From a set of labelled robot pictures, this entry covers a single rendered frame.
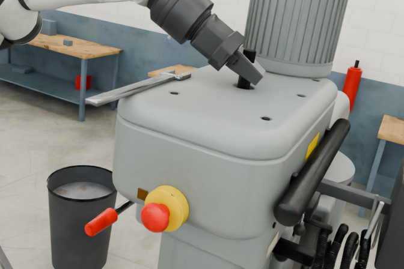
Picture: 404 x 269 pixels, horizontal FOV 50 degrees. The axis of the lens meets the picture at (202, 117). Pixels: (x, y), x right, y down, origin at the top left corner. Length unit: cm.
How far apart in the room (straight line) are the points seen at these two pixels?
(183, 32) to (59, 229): 242
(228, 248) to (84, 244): 236
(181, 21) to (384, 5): 427
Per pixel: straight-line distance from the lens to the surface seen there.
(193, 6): 70
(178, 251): 81
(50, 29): 650
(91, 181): 325
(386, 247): 101
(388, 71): 494
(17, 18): 83
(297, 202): 58
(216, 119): 55
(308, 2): 87
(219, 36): 69
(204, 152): 54
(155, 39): 579
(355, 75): 483
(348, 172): 136
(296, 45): 87
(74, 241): 301
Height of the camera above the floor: 207
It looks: 19 degrees down
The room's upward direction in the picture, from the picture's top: 8 degrees clockwise
